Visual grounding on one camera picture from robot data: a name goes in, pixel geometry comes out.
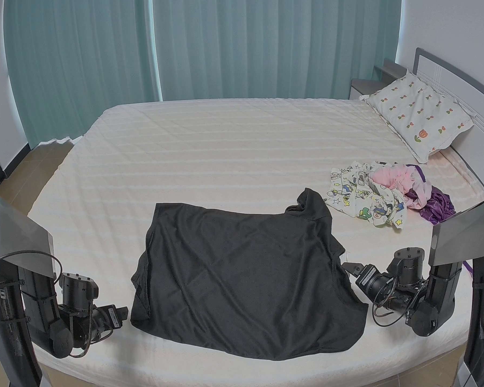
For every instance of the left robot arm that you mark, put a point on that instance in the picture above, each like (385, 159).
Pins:
(20, 296)

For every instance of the grey bedside table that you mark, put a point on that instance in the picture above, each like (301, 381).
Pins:
(367, 87)

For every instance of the bed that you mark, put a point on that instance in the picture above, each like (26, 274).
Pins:
(226, 147)

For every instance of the blue-green curtain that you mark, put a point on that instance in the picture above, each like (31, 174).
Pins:
(84, 55)
(266, 34)

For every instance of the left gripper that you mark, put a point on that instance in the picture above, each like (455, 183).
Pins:
(111, 319)

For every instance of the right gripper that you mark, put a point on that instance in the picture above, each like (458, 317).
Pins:
(373, 284)

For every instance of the white printed pillow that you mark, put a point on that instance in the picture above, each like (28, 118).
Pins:
(419, 111)

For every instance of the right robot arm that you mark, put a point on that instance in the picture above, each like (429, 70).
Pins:
(464, 232)

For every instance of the black T-shirt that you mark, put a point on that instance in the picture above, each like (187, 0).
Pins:
(246, 276)

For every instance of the white printed garment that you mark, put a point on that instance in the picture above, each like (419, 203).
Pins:
(359, 200)

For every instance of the purple garment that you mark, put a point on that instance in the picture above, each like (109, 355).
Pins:
(439, 208)

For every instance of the pink garment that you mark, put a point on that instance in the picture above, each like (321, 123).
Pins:
(395, 179)

